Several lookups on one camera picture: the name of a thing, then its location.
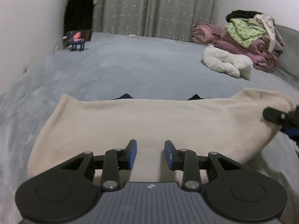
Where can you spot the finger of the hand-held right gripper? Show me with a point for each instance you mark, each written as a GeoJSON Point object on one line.
{"type": "Point", "coordinates": [293, 134]}
{"type": "Point", "coordinates": [273, 115]}

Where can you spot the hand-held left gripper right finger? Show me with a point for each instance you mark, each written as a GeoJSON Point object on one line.
{"type": "Point", "coordinates": [168, 154]}

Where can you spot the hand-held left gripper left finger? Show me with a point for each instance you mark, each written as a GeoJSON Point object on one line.
{"type": "Point", "coordinates": [133, 152]}

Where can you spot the black and cream sweatshirt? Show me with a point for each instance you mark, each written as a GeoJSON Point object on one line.
{"type": "Point", "coordinates": [151, 121]}

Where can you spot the white fluffy garment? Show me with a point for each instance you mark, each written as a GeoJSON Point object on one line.
{"type": "Point", "coordinates": [224, 60]}

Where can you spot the grey bed blanket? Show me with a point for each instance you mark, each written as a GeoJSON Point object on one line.
{"type": "Point", "coordinates": [140, 70]}

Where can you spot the green patterned garment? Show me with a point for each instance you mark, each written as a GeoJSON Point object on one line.
{"type": "Point", "coordinates": [243, 32]}

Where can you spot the pink quilt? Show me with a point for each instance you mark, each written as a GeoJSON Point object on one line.
{"type": "Point", "coordinates": [210, 32]}

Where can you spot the black garment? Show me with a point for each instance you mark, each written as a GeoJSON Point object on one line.
{"type": "Point", "coordinates": [243, 14]}

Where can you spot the blue phone stand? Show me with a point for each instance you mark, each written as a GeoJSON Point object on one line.
{"type": "Point", "coordinates": [78, 47]}

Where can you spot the smartphone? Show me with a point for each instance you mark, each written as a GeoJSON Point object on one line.
{"type": "Point", "coordinates": [79, 36]}

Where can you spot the grey star curtain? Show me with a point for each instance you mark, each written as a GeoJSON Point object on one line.
{"type": "Point", "coordinates": [158, 7]}

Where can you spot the black hanging coat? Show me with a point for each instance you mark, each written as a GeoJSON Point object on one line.
{"type": "Point", "coordinates": [78, 9]}

